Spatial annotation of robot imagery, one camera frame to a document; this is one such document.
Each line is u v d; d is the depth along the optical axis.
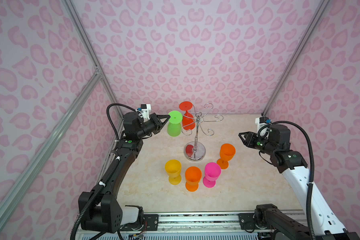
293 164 0.48
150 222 0.73
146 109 0.69
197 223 0.75
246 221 0.73
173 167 0.81
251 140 0.63
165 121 0.70
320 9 0.70
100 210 0.40
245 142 0.66
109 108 0.63
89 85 0.82
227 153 0.82
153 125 0.65
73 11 0.69
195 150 1.00
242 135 0.72
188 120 0.86
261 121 0.65
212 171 0.77
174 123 0.72
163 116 0.72
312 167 0.46
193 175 0.77
